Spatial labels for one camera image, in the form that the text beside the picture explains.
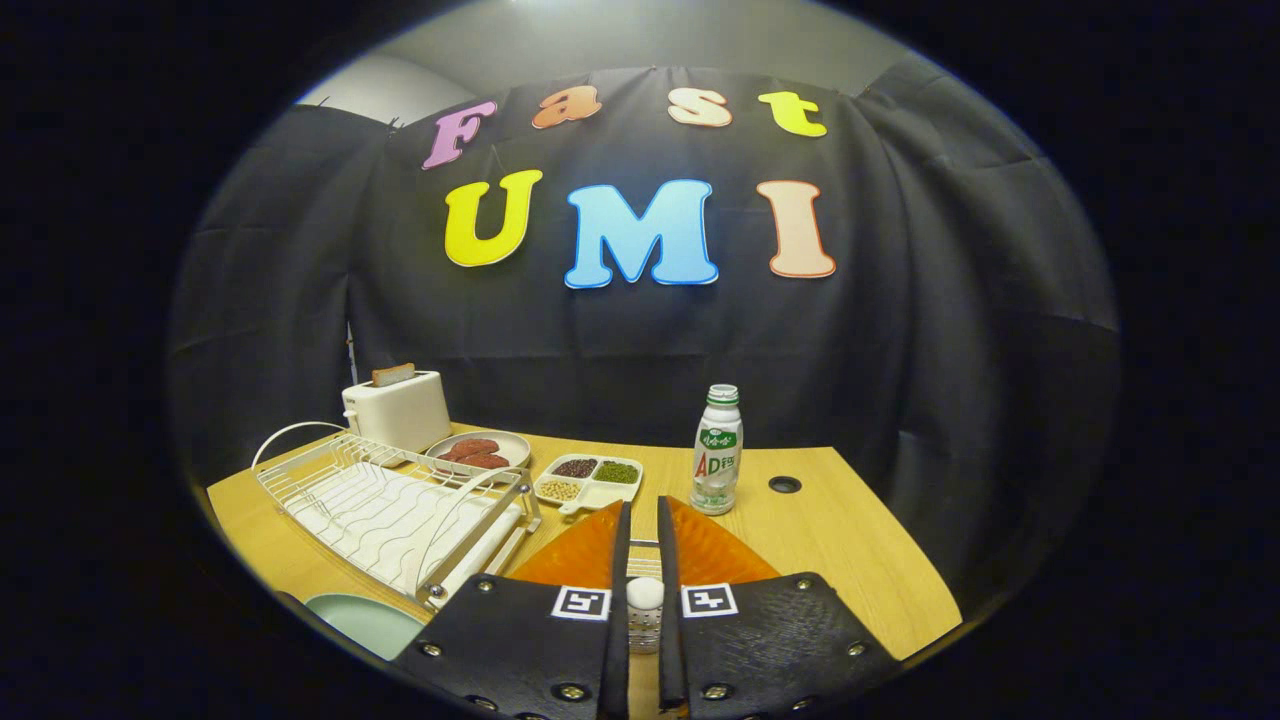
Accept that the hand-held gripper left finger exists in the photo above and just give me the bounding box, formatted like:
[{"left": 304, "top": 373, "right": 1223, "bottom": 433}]
[{"left": 390, "top": 500, "right": 633, "bottom": 720}]

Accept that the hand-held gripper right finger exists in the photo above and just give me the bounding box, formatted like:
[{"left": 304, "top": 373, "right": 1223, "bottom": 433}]
[{"left": 656, "top": 495, "right": 901, "bottom": 720}]

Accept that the spoon with checkered handle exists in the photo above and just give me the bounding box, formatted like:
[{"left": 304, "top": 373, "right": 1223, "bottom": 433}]
[{"left": 626, "top": 577, "right": 665, "bottom": 656}]

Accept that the white wire dish rack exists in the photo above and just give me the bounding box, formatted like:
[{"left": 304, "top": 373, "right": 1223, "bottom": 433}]
[{"left": 250, "top": 421, "right": 543, "bottom": 611}]

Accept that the pale green plate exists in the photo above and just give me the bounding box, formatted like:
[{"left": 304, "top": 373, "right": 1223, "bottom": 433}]
[{"left": 305, "top": 593, "right": 426, "bottom": 661}]

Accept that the beige round plate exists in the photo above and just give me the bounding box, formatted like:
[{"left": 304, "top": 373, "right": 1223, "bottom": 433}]
[{"left": 424, "top": 430, "right": 533, "bottom": 479}]

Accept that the white divided tray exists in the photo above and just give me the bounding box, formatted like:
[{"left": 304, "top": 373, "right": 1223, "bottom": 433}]
[{"left": 532, "top": 454, "right": 645, "bottom": 519}]

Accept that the white green drink bottle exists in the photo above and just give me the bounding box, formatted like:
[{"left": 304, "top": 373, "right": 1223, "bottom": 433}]
[{"left": 689, "top": 384, "right": 745, "bottom": 517}]

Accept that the white drip tray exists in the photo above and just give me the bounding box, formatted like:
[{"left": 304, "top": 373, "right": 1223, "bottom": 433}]
[{"left": 300, "top": 480, "right": 526, "bottom": 601}]

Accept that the cream toaster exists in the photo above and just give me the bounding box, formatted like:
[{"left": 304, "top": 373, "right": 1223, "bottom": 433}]
[{"left": 341, "top": 370, "right": 453, "bottom": 456}]

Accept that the black backdrop cloth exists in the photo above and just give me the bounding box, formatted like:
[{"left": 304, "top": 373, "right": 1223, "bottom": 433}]
[{"left": 165, "top": 55, "right": 1121, "bottom": 611}]

